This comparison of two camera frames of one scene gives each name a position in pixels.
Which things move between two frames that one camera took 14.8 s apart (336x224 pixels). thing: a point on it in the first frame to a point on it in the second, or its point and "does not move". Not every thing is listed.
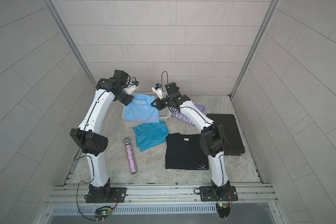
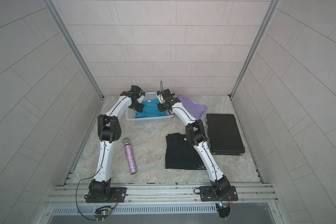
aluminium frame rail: x=163 y=194 does not move
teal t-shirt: x=149 y=135 to x=150 y=108
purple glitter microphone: x=128 y=145 does not move
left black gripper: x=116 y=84 to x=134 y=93
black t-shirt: x=185 y=151 does not move
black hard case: x=234 y=145 does not move
